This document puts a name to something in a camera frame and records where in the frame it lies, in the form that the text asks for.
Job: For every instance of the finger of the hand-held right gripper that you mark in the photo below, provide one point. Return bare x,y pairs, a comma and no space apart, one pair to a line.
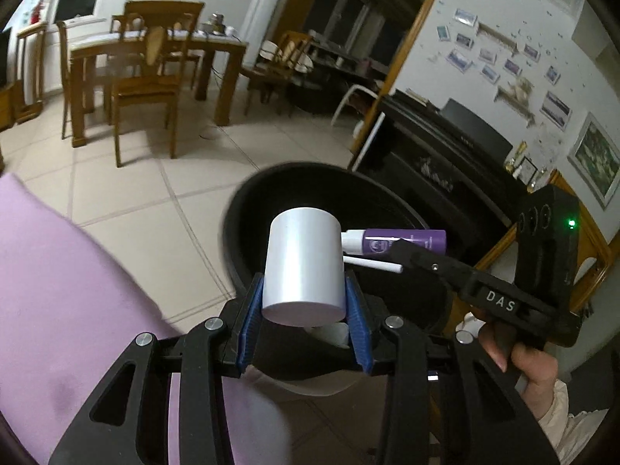
426,261

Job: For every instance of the metal pot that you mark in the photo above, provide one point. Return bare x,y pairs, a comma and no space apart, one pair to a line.
214,24

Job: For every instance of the white cup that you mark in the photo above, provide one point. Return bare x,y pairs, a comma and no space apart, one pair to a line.
300,266

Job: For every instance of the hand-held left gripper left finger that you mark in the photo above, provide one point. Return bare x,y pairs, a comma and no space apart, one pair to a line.
249,322

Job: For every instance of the red vase with branches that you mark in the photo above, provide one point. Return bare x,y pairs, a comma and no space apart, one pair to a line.
38,9

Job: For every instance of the black piano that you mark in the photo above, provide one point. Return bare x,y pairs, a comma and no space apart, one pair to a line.
436,164

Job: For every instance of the wooden dining table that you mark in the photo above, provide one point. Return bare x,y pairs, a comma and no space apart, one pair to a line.
213,48

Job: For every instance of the person's right hand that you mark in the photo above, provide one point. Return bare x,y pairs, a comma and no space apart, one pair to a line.
533,368

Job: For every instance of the framed landscape painting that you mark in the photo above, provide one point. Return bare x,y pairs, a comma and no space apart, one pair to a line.
596,160

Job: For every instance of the wooden door frame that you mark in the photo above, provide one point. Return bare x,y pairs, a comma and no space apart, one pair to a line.
426,34

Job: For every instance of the black trash bin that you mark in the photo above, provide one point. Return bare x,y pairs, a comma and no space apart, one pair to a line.
290,189

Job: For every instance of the wooden dining chair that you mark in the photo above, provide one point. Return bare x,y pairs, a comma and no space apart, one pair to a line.
286,58
128,23
65,68
145,89

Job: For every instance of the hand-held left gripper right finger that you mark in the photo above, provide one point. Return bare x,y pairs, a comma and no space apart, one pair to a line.
357,322

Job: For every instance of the purple tablecloth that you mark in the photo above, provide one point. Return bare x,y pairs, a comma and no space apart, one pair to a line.
72,300

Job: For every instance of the wooden wall shelf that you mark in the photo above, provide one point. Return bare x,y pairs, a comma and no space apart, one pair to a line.
499,38
518,104

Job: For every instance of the purple spray bottle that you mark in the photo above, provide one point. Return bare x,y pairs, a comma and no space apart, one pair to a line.
387,241

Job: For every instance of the white tissue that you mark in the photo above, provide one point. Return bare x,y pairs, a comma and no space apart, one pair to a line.
332,334

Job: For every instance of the white standing air conditioner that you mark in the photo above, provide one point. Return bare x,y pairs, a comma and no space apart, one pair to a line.
264,14

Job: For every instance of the group of wall photos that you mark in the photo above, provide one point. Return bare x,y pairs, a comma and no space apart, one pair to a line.
554,109

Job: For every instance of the wooden plant stand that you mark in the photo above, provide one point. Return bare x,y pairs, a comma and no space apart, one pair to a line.
29,72

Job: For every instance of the white plastic chair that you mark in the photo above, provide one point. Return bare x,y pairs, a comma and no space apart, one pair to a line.
351,94

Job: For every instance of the person's right forearm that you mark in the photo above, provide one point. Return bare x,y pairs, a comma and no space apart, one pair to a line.
571,431

